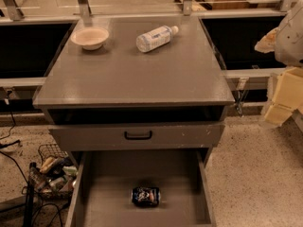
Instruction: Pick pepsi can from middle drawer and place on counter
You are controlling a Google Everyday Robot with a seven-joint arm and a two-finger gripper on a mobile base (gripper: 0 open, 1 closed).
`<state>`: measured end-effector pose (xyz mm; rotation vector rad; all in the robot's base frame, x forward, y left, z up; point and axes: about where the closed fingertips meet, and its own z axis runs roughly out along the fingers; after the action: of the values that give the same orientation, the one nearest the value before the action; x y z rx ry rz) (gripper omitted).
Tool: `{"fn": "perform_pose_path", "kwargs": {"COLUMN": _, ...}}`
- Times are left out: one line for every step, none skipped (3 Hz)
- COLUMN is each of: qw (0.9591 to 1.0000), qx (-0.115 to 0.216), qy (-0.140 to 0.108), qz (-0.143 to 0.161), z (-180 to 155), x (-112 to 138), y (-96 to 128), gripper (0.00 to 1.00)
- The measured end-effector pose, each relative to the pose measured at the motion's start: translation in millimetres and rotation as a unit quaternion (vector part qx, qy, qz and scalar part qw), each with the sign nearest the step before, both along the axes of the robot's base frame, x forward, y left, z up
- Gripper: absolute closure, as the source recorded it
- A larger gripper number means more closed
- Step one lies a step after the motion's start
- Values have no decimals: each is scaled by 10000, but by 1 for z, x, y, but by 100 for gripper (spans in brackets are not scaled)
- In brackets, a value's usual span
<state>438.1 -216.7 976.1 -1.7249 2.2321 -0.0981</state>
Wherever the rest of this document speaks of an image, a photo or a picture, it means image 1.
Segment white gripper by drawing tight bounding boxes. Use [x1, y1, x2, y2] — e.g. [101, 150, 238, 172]
[255, 3, 303, 125]

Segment blue pepsi can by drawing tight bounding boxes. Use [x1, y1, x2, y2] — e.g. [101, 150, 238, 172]
[131, 186, 161, 207]

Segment grey drawer cabinet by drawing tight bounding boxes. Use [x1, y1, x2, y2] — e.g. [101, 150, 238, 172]
[32, 15, 236, 227]

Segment grey top drawer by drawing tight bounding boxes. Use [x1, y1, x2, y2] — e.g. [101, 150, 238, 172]
[49, 122, 224, 151]

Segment grey open middle drawer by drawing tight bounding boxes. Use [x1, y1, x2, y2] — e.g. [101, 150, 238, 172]
[64, 148, 218, 227]

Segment clear plastic water bottle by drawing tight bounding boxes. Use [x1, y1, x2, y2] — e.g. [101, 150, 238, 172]
[136, 26, 179, 53]

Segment white paper bowl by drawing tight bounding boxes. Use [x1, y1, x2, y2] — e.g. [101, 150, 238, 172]
[71, 27, 109, 50]

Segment black drawer handle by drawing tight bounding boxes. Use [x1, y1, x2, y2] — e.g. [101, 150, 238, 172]
[124, 131, 152, 140]

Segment wire basket with items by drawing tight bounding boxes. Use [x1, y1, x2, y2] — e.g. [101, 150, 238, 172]
[29, 144, 78, 200]

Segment metal railing frame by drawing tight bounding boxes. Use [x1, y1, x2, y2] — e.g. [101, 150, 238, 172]
[0, 0, 303, 118]

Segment black floor cables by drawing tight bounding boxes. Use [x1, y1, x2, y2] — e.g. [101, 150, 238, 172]
[0, 92, 69, 227]

